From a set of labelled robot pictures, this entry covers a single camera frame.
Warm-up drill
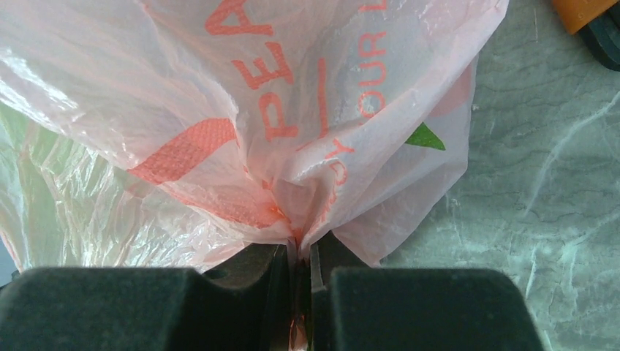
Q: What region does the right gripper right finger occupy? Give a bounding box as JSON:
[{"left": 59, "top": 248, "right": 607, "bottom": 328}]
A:
[{"left": 309, "top": 234, "right": 543, "bottom": 350}]

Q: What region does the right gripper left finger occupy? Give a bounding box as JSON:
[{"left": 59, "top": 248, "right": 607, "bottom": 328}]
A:
[{"left": 1, "top": 244, "right": 290, "bottom": 350}]

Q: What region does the pink plastic bag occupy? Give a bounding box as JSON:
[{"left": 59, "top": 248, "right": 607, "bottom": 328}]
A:
[{"left": 0, "top": 0, "right": 510, "bottom": 272}]

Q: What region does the orange black hex key set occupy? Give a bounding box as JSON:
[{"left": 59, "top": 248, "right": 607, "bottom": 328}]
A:
[{"left": 552, "top": 0, "right": 619, "bottom": 72}]

